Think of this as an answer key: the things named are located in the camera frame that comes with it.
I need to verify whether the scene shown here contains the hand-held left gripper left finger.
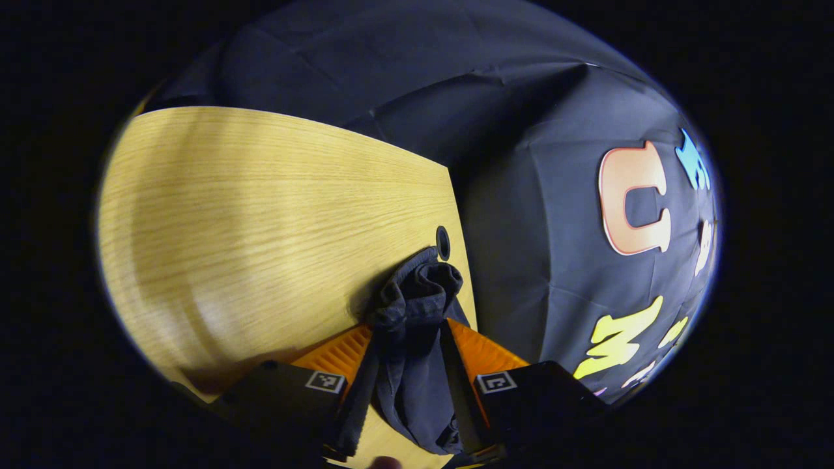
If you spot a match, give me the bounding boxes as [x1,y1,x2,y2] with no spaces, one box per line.
[208,324,382,463]

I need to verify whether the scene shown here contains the black backdrop cloth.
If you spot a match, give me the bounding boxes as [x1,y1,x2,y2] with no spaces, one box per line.
[140,0,723,408]

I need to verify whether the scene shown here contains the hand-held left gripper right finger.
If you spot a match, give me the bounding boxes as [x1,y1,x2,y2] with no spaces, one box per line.
[440,318,611,466]

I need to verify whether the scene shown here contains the black jeans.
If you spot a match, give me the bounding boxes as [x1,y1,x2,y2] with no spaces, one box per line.
[365,246,471,456]

